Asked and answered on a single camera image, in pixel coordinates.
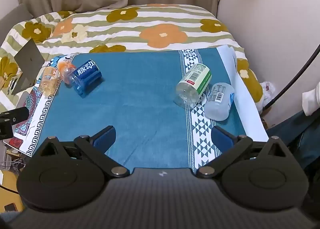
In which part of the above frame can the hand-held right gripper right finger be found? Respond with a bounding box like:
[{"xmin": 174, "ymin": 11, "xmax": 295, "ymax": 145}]
[{"xmin": 195, "ymin": 125, "xmax": 294, "ymax": 179}]

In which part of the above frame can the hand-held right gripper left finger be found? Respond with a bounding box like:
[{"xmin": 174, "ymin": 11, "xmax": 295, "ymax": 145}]
[{"xmin": 32, "ymin": 125, "xmax": 130, "ymax": 179}]

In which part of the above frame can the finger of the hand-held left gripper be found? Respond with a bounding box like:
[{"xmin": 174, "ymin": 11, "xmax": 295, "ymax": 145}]
[{"xmin": 0, "ymin": 107, "xmax": 30, "ymax": 141}]

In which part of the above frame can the white label clear plastic cup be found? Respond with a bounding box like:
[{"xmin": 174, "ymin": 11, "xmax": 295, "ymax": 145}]
[{"xmin": 204, "ymin": 82, "xmax": 236, "ymax": 121}]

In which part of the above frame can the amber clear plastic cup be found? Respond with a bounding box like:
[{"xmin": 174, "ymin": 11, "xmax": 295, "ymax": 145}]
[{"xmin": 37, "ymin": 65, "xmax": 62, "ymax": 96}]

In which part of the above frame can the green label clear plastic cup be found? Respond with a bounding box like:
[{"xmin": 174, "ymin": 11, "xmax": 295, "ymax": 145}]
[{"xmin": 174, "ymin": 63, "xmax": 213, "ymax": 109}]

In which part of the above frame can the blue label plastic cup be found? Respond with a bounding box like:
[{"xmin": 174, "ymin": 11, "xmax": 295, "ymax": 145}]
[{"xmin": 68, "ymin": 59, "xmax": 103, "ymax": 99}]

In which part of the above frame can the orange label plastic cup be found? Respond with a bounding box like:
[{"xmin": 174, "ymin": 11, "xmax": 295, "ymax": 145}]
[{"xmin": 56, "ymin": 56, "xmax": 77, "ymax": 86}]

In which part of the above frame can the blue patterned towel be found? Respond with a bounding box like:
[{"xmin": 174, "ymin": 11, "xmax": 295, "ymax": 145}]
[{"xmin": 32, "ymin": 49, "xmax": 251, "ymax": 172}]

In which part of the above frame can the grey laptop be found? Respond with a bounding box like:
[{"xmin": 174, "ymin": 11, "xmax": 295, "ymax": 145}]
[{"xmin": 11, "ymin": 38, "xmax": 45, "ymax": 95}]

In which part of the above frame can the white plastic bag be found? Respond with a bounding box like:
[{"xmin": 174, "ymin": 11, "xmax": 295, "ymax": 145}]
[{"xmin": 257, "ymin": 81, "xmax": 277, "ymax": 115}]

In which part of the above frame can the person's jeans leg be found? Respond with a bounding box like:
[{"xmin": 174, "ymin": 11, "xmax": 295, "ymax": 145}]
[{"xmin": 266, "ymin": 109, "xmax": 320, "ymax": 169}]

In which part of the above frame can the person's white sleeve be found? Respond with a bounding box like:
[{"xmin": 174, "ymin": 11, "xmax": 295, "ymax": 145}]
[{"xmin": 302, "ymin": 88, "xmax": 320, "ymax": 117}]

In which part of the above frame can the grey headboard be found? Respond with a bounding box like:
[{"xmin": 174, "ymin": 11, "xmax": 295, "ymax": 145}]
[{"xmin": 0, "ymin": 3, "xmax": 33, "ymax": 42}]

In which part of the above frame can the floral striped blanket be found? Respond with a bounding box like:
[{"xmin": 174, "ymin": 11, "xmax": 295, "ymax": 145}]
[{"xmin": 0, "ymin": 4, "xmax": 264, "ymax": 120}]

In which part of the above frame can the black cable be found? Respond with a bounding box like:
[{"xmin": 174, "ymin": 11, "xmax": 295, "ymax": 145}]
[{"xmin": 264, "ymin": 43, "xmax": 320, "ymax": 110}]

